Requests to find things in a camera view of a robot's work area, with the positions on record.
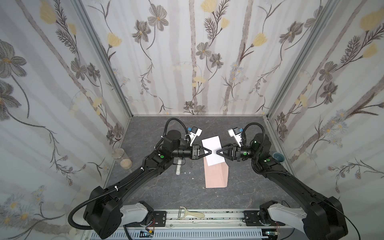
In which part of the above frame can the cream vegetable peeler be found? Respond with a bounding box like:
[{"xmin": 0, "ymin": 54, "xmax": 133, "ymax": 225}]
[{"xmin": 178, "ymin": 206, "xmax": 205, "ymax": 220}]

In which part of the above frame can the aluminium mounting rail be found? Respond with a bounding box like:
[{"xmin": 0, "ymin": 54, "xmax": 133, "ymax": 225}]
[{"xmin": 107, "ymin": 207, "xmax": 328, "ymax": 240}]

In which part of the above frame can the pink paper envelope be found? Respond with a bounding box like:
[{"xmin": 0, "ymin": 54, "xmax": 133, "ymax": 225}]
[{"xmin": 204, "ymin": 158, "xmax": 229, "ymax": 189}]

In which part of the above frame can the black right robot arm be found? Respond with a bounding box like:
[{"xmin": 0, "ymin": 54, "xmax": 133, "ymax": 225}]
[{"xmin": 216, "ymin": 133, "xmax": 349, "ymax": 240}]

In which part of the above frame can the white letter paper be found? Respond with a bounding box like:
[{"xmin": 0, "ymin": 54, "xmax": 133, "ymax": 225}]
[{"xmin": 202, "ymin": 136, "xmax": 225, "ymax": 167}]

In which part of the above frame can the teal ceramic cup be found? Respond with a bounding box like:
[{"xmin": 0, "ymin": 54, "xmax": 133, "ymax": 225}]
[{"xmin": 272, "ymin": 152, "xmax": 286, "ymax": 164}]

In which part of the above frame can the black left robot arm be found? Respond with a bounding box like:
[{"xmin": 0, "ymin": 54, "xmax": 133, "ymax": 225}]
[{"xmin": 68, "ymin": 127, "xmax": 212, "ymax": 240}]

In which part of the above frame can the white glue stick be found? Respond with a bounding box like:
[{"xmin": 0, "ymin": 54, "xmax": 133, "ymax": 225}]
[{"xmin": 176, "ymin": 159, "xmax": 183, "ymax": 176}]

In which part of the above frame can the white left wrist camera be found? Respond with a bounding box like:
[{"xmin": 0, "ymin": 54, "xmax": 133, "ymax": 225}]
[{"xmin": 187, "ymin": 126, "xmax": 202, "ymax": 147}]

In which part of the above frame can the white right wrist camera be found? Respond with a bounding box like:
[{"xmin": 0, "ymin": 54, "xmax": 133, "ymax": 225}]
[{"xmin": 228, "ymin": 128, "xmax": 243, "ymax": 147}]

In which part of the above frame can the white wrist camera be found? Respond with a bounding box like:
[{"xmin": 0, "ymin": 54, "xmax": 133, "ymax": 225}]
[
  {"xmin": 187, "ymin": 126, "xmax": 202, "ymax": 147},
  {"xmin": 228, "ymin": 128, "xmax": 243, "ymax": 147}
]

